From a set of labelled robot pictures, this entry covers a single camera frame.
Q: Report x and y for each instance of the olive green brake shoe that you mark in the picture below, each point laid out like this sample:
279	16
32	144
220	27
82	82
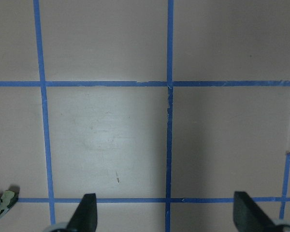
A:
8	199

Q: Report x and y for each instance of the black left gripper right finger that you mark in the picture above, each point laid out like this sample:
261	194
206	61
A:
248	216

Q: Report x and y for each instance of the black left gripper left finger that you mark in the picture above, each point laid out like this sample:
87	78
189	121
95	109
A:
85	216

